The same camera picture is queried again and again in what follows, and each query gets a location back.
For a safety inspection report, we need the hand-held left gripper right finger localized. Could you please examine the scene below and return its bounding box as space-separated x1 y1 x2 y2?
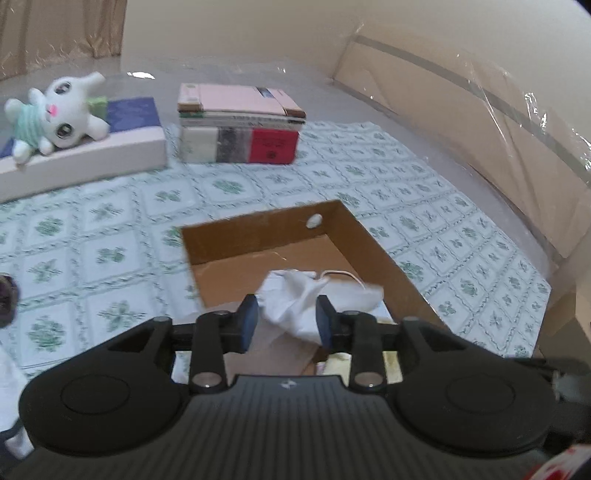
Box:
315 294 467 394

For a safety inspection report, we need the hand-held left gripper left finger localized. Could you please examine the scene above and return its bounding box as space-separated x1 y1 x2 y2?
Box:
104 294 259 394

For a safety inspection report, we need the cardboard box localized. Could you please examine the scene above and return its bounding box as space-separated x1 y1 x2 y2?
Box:
181 200 451 380

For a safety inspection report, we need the green floral printed bed sheet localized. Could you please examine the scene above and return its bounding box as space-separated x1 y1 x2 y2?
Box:
0 121 552 384

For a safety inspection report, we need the white and red box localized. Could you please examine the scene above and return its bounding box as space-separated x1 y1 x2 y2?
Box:
180 126 300 165

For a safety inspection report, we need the thin white book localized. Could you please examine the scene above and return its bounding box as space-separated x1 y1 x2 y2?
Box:
179 112 306 129

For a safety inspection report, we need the flat white box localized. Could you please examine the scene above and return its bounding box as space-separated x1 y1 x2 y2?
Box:
0 97 168 202

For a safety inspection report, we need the pink book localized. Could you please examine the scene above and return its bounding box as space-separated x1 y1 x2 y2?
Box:
178 83 306 117

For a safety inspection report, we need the dark brown furry item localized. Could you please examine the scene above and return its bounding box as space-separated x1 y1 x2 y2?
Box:
0 274 20 329

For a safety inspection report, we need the small white cloth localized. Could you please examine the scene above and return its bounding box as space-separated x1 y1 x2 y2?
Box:
0 344 36 462

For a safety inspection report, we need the cardboard panel with plastic film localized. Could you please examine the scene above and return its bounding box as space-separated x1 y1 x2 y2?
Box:
330 21 591 356

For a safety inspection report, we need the white plush toy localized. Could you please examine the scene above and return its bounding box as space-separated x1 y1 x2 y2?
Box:
4 71 112 165

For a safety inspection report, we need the beige curtain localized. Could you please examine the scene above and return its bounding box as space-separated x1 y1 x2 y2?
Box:
0 0 127 78

